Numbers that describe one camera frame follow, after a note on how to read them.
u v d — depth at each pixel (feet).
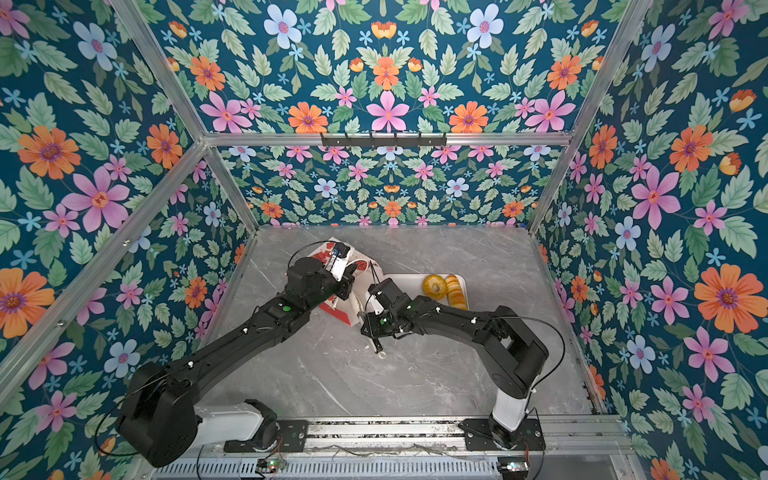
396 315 2.21
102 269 2.07
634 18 2.26
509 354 1.52
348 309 2.96
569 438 2.45
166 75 2.54
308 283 1.99
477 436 2.36
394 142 3.04
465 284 3.33
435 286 3.30
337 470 2.51
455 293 3.23
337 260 2.22
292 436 2.41
